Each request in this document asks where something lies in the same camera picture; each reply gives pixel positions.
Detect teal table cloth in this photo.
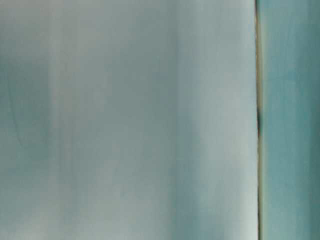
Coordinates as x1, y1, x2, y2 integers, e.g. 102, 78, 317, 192
257, 0, 320, 240

